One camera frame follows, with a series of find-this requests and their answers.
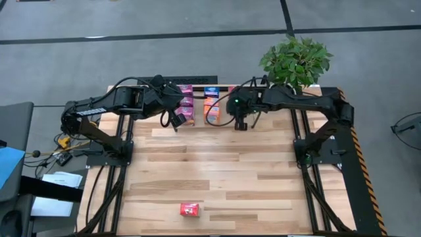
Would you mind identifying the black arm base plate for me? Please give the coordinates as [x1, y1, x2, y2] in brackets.
[86, 140, 135, 167]
[293, 138, 343, 166]

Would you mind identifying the blue Frosted Flakes cereal box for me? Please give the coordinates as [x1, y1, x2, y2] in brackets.
[203, 86, 220, 99]

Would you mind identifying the grey stand base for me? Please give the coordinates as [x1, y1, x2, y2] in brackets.
[390, 115, 421, 135]

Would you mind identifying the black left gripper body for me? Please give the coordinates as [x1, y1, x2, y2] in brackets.
[143, 74, 185, 115]

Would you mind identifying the white paper stack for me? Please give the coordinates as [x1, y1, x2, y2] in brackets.
[30, 171, 84, 217]

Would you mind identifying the white plant pot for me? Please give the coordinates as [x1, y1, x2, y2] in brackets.
[268, 82, 297, 93]

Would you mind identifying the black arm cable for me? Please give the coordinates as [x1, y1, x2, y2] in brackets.
[111, 76, 207, 128]
[204, 76, 269, 128]

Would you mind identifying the green leafy plant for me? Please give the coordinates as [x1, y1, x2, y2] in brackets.
[259, 35, 334, 90]

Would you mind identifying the black flat bar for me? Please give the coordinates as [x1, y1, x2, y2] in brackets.
[18, 175, 84, 203]

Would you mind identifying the blue sheet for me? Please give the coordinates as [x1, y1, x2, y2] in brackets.
[0, 146, 26, 191]

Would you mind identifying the black mat with hazard stripe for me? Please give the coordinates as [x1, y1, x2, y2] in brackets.
[320, 86, 388, 237]

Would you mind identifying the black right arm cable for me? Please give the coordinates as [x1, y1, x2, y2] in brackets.
[204, 76, 269, 128]

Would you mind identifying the black aluminium table frame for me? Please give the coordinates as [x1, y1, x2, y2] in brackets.
[77, 84, 355, 237]

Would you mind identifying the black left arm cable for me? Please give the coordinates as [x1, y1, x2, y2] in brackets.
[111, 76, 207, 128]

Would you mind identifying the wooden shelf with black legs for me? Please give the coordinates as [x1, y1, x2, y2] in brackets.
[168, 74, 271, 133]

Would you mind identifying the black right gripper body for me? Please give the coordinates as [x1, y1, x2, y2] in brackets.
[226, 86, 264, 119]

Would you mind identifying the yellow cable connector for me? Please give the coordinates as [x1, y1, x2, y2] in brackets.
[57, 134, 72, 149]

